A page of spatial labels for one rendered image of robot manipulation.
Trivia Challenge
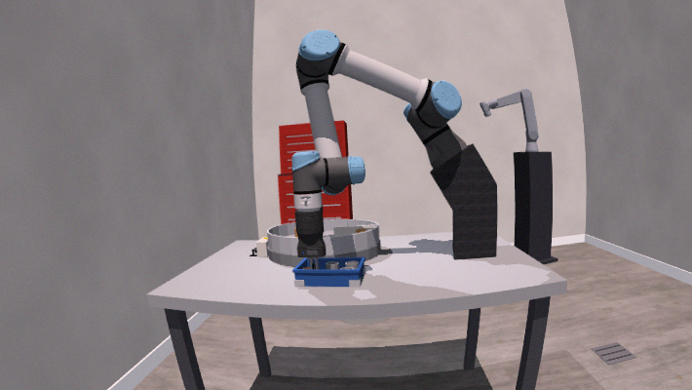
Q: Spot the blue crate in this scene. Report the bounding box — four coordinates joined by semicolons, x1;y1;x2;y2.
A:
292;257;365;287

